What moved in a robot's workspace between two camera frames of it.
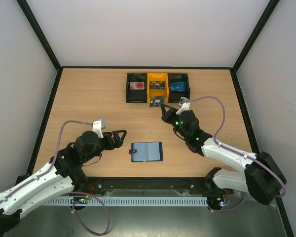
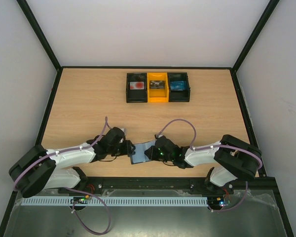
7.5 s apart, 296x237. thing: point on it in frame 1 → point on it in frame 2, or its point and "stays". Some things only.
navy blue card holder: (146, 151) stays
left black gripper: (118, 143) → (127, 149)
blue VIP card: (177, 86) stays
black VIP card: (156, 101) → (157, 84)
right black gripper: (167, 115) → (152, 151)
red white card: (137, 85) stays
